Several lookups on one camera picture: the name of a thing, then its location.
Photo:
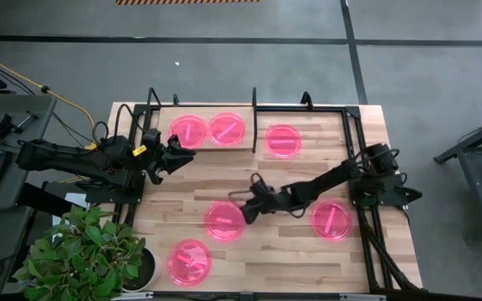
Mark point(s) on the white paper sheet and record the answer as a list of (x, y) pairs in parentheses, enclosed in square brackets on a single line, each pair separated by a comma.
[(75, 200)]

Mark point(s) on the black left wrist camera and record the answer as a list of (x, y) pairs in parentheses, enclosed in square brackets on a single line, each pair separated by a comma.
[(152, 137)]

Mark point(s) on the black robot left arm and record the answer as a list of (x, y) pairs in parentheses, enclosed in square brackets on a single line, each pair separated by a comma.
[(65, 156)]

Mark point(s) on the white plant pot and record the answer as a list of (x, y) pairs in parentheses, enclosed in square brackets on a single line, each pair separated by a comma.
[(156, 267)]

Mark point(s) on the green leafy potted plant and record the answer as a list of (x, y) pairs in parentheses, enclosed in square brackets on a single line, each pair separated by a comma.
[(82, 251)]

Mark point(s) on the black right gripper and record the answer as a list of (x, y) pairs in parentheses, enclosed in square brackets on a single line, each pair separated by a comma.
[(266, 198)]

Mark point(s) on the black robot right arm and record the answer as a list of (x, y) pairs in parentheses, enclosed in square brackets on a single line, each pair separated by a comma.
[(333, 175)]

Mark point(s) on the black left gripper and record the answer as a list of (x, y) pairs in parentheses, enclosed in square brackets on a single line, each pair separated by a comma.
[(157, 161)]

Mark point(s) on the yellow tag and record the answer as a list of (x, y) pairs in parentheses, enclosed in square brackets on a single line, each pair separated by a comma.
[(139, 151)]

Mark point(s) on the black metal rig frame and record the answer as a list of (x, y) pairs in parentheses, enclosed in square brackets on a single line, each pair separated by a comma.
[(308, 108)]

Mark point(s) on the pink translucent plastic plate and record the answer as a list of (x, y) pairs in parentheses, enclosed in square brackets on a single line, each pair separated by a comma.
[(220, 228), (188, 131), (331, 219), (227, 129), (189, 262), (283, 141)]

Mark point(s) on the grey desk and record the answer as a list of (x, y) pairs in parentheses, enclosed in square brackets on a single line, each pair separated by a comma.
[(36, 104)]

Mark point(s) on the black metal stand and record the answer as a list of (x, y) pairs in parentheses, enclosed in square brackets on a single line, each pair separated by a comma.
[(475, 140)]

